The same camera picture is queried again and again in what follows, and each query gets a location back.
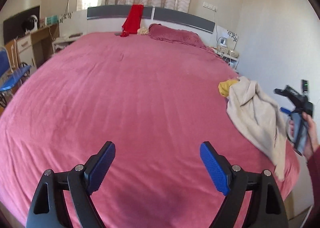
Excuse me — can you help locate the beige knit sweater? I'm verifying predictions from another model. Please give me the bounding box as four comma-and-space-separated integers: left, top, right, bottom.
226, 76, 287, 181

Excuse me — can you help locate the wooden desk with drawers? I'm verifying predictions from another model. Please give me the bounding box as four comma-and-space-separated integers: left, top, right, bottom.
4, 24, 60, 73

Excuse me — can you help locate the blue folding chair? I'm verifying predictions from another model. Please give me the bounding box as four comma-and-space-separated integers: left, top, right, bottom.
1, 46, 31, 108

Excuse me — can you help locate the cream plush toy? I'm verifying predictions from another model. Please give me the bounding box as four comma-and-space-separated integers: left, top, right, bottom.
137, 27, 149, 36

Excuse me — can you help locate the yellow garment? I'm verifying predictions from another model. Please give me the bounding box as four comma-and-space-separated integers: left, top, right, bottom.
218, 78, 239, 97

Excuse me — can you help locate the red garment on headboard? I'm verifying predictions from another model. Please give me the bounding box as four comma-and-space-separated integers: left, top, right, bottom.
120, 5, 144, 37

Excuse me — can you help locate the person right hand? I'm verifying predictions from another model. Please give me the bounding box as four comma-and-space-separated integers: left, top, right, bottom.
302, 112, 319, 161

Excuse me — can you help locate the grey white headboard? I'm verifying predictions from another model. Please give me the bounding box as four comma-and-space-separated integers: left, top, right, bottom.
87, 5, 215, 43

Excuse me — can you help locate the pink bed blanket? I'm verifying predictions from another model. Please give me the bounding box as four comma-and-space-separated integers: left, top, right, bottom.
0, 31, 301, 228

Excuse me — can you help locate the white bedside table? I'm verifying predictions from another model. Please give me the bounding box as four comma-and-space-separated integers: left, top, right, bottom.
212, 25, 241, 70

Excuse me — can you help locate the dark pink pillow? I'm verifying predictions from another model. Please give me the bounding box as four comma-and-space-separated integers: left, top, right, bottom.
148, 24, 207, 49

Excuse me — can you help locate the wall power socket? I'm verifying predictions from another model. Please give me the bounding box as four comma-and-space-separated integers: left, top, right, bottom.
203, 2, 217, 12

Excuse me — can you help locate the black monitor screen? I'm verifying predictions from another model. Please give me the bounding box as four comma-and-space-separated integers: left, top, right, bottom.
3, 6, 40, 44

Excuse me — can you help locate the person right forearm red sleeve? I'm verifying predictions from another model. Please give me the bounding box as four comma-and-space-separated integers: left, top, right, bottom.
307, 148, 320, 221

